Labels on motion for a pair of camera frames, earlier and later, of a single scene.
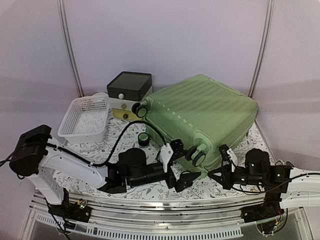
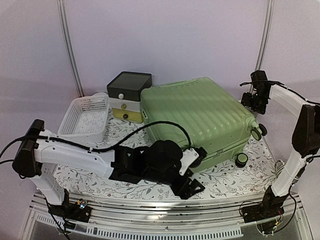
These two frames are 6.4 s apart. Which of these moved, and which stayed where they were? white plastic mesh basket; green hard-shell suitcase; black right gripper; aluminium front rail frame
Moved: black right gripper; green hard-shell suitcase
Stayed: aluminium front rail frame; white plastic mesh basket
